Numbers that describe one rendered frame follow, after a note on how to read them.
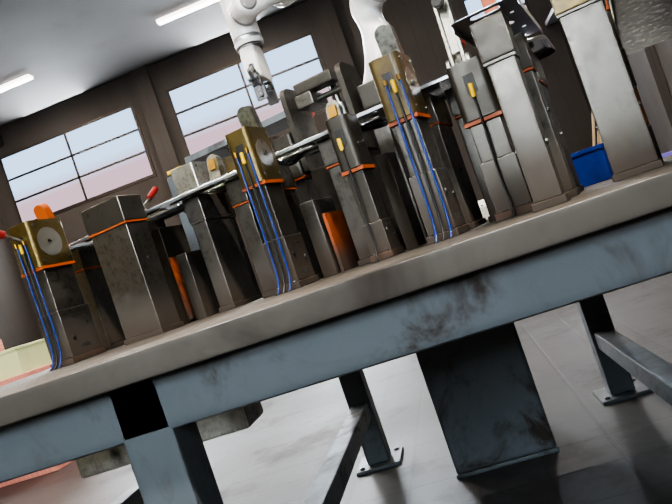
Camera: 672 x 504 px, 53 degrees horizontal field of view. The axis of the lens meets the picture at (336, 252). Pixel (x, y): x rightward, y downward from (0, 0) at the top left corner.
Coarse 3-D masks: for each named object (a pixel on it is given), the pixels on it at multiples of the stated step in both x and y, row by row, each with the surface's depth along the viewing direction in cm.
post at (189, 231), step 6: (168, 180) 210; (174, 186) 209; (174, 192) 209; (180, 216) 209; (186, 216) 208; (186, 222) 209; (186, 228) 209; (192, 228) 208; (186, 234) 209; (192, 234) 208; (192, 240) 209; (192, 246) 209; (198, 246) 208
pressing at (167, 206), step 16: (544, 48) 138; (432, 80) 130; (448, 80) 137; (368, 112) 136; (384, 112) 147; (368, 128) 157; (304, 144) 152; (288, 160) 166; (224, 176) 155; (192, 192) 159; (208, 192) 173; (160, 208) 172; (176, 208) 181; (80, 240) 175
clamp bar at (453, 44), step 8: (432, 0) 152; (440, 0) 151; (448, 0) 155; (440, 8) 154; (448, 8) 153; (440, 16) 155; (448, 16) 154; (440, 24) 154; (448, 24) 154; (448, 32) 154; (448, 40) 154; (456, 40) 152; (448, 48) 153; (456, 48) 153; (448, 56) 153; (464, 56) 151
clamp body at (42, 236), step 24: (24, 240) 163; (48, 240) 166; (24, 264) 164; (48, 264) 164; (48, 288) 163; (72, 288) 169; (48, 312) 162; (72, 312) 166; (48, 336) 165; (72, 336) 164; (96, 336) 170; (72, 360) 162
